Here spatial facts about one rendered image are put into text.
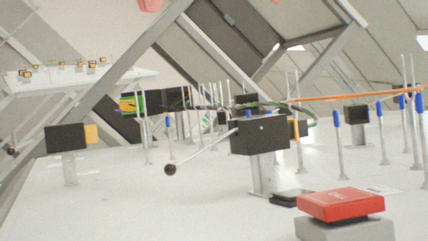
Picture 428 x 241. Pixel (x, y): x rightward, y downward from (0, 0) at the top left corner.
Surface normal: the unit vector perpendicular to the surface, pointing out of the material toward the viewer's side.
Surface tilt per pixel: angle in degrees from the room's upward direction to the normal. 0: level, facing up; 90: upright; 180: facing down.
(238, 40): 90
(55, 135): 90
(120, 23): 90
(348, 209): 90
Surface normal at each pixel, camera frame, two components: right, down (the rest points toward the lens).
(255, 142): 0.43, 0.00
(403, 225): -0.11, -0.99
